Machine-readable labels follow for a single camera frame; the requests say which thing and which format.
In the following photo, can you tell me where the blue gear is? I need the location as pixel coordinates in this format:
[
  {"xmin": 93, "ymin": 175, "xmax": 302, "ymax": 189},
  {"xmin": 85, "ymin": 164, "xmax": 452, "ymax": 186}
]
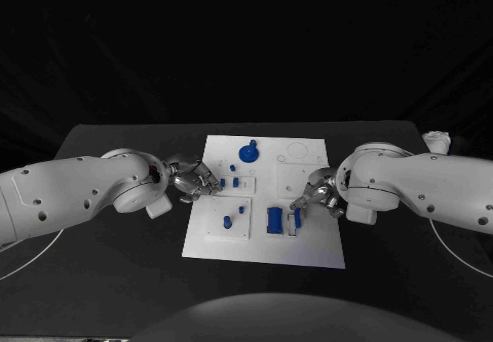
[{"xmin": 238, "ymin": 139, "xmax": 261, "ymax": 163}]

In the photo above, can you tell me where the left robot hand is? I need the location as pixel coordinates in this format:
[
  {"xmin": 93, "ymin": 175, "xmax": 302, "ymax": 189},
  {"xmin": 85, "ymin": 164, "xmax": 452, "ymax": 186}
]
[{"xmin": 164, "ymin": 152, "xmax": 223, "ymax": 204}]

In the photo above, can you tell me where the crumpled white cloth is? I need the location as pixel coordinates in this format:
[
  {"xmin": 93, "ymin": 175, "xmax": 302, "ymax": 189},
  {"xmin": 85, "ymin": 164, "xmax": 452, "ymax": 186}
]
[{"xmin": 419, "ymin": 130, "xmax": 452, "ymax": 155}]

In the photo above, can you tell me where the white cable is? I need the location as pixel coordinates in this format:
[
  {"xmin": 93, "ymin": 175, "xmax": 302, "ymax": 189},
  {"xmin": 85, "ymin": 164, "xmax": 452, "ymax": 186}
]
[
  {"xmin": 0, "ymin": 228, "xmax": 65, "ymax": 281},
  {"xmin": 428, "ymin": 218, "xmax": 493, "ymax": 279}
]

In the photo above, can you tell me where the large blue block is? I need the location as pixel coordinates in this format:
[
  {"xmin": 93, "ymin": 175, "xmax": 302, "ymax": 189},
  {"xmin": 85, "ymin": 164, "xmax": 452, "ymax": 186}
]
[{"xmin": 266, "ymin": 207, "xmax": 284, "ymax": 235}]

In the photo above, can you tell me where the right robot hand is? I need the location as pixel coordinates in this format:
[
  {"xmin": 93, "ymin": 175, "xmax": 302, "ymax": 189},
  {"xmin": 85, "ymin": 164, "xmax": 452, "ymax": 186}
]
[{"xmin": 288, "ymin": 167, "xmax": 346, "ymax": 219}]

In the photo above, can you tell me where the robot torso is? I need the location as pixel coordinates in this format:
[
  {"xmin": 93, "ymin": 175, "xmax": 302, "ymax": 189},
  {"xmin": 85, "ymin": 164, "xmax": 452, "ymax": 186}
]
[{"xmin": 129, "ymin": 292, "xmax": 462, "ymax": 342}]

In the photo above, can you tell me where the white task board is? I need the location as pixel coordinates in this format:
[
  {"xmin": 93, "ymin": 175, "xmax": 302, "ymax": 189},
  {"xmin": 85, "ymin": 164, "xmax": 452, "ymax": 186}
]
[{"xmin": 180, "ymin": 135, "xmax": 347, "ymax": 269}]

